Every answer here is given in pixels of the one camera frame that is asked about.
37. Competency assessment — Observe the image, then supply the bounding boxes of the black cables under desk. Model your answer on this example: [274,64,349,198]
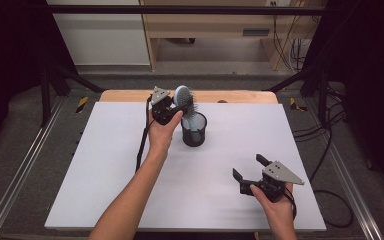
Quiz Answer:
[271,3,314,73]

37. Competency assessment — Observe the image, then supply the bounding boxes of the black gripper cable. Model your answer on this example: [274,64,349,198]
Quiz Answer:
[283,189,354,229]
[134,94,154,174]

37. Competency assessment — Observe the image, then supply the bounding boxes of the black mesh pen holder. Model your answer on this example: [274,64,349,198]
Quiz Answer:
[180,111,208,148]

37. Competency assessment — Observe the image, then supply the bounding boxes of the black curtain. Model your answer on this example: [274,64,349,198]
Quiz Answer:
[304,0,384,201]
[0,0,78,158]

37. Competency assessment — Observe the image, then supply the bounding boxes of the black metal stand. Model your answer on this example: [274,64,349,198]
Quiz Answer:
[39,61,106,128]
[263,64,331,126]

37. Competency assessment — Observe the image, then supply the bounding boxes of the white tabletop board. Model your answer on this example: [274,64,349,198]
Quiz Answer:
[44,101,328,233]

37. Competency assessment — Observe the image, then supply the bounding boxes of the person's right hand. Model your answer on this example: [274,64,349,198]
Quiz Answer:
[249,183,296,229]

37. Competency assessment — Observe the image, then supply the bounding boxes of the black floor cables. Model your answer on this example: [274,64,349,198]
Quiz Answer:
[293,83,348,183]

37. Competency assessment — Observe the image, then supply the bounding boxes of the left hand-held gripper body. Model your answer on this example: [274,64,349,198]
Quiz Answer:
[150,85,181,126]

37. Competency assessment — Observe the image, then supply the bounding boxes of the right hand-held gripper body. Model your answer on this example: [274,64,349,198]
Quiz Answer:
[239,160,305,203]

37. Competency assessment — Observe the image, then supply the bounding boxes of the person's left hand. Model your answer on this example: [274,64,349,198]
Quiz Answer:
[146,109,184,158]

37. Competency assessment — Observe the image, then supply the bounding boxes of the light wooden desk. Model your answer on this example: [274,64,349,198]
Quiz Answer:
[139,0,318,72]

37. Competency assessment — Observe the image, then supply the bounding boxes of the black horizontal bar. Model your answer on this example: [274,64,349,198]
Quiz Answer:
[46,4,331,16]

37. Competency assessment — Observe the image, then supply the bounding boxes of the yellow black floor tape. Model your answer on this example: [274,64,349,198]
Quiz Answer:
[289,96,308,113]
[75,95,90,114]

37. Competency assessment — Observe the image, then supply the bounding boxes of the light blue hairbrush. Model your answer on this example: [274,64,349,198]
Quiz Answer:
[173,85,203,143]

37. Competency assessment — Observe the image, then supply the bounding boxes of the aluminium floor rail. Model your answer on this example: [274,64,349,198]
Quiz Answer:
[326,139,384,240]
[0,96,64,240]

